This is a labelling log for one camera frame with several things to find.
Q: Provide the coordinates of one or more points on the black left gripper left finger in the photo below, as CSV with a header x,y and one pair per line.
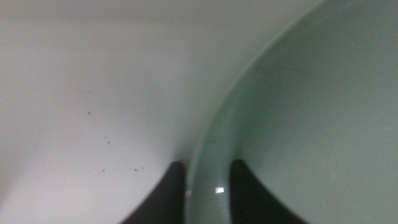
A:
x,y
168,199

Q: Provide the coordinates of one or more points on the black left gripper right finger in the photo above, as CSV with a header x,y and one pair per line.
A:
x,y
248,202

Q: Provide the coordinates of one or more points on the pale green shallow bowl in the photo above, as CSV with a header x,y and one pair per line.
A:
x,y
311,124

